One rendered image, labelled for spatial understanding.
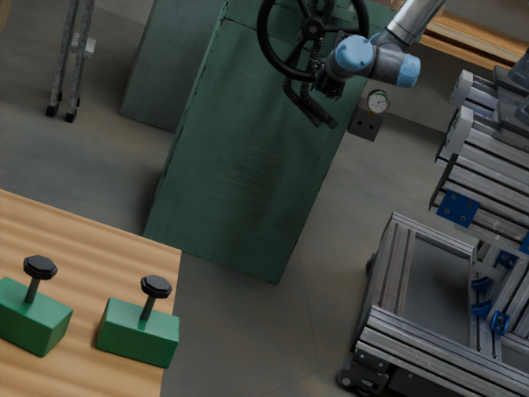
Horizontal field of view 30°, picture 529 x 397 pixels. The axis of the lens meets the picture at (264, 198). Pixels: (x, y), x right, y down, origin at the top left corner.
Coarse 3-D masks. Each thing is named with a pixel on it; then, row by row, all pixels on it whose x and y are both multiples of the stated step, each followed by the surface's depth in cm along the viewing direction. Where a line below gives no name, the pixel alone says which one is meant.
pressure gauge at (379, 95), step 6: (378, 90) 272; (372, 96) 271; (378, 96) 271; (384, 96) 271; (372, 102) 272; (384, 102) 272; (372, 108) 272; (378, 108) 272; (384, 108) 272; (372, 114) 275
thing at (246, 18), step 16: (240, 0) 268; (256, 0) 268; (224, 16) 270; (240, 16) 270; (256, 16) 269; (272, 16) 269; (288, 16) 269; (272, 32) 271; (288, 32) 271; (336, 32) 271; (304, 48) 273
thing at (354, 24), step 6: (276, 0) 268; (282, 0) 268; (288, 0) 268; (288, 6) 268; (294, 6) 268; (300, 12) 269; (318, 12) 269; (336, 18) 269; (354, 18) 269; (336, 24) 270; (342, 24) 270; (348, 24) 270; (354, 24) 270; (372, 30) 270; (378, 30) 270
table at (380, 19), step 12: (372, 0) 269; (384, 0) 277; (336, 12) 259; (348, 12) 259; (372, 12) 269; (384, 12) 268; (396, 12) 268; (372, 24) 270; (384, 24) 270; (420, 36) 271
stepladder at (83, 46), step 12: (72, 0) 339; (72, 12) 341; (84, 12) 340; (72, 24) 346; (84, 24) 341; (84, 36) 343; (72, 48) 348; (84, 48) 348; (60, 60) 347; (84, 60) 364; (60, 72) 349; (60, 84) 353; (72, 84) 350; (60, 96) 369; (72, 96) 351; (48, 108) 352; (72, 108) 353; (72, 120) 354
